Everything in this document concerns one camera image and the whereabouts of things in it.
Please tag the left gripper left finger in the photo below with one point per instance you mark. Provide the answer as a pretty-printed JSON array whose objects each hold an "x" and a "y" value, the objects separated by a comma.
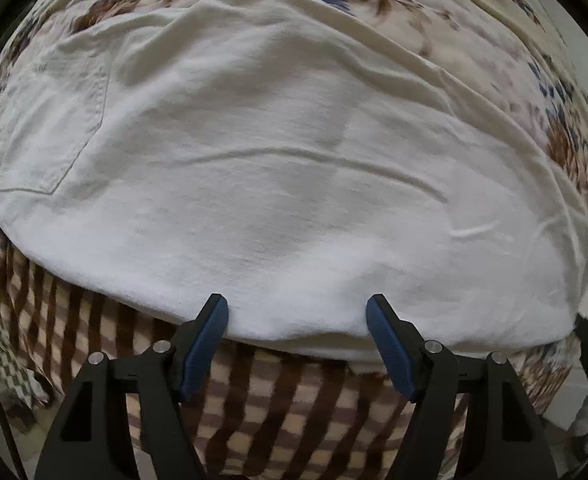
[{"x": 90, "y": 437}]

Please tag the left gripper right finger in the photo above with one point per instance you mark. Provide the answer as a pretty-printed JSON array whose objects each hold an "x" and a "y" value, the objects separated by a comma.
[{"x": 502, "y": 438}]

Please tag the white pants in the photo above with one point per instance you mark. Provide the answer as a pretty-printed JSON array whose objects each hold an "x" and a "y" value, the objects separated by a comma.
[{"x": 294, "y": 160}]

